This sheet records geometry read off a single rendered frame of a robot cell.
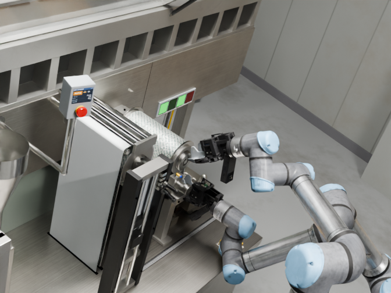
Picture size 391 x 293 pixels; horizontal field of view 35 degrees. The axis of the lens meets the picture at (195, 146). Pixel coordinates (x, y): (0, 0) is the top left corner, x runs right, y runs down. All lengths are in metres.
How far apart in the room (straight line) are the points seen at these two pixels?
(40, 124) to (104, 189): 0.30
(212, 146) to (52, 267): 0.69
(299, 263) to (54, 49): 0.96
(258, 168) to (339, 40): 3.30
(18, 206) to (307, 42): 3.58
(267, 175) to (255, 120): 3.21
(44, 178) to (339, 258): 1.09
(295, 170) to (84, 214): 0.72
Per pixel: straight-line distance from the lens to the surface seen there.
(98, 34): 2.07
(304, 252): 1.69
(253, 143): 1.97
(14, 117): 1.97
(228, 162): 2.08
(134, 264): 2.10
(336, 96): 5.26
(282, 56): 5.52
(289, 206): 4.34
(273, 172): 1.98
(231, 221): 2.21
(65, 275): 2.18
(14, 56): 1.86
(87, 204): 2.08
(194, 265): 2.33
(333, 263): 1.72
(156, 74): 2.44
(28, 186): 2.23
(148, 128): 2.22
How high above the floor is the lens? 2.50
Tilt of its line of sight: 33 degrees down
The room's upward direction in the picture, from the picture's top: 17 degrees clockwise
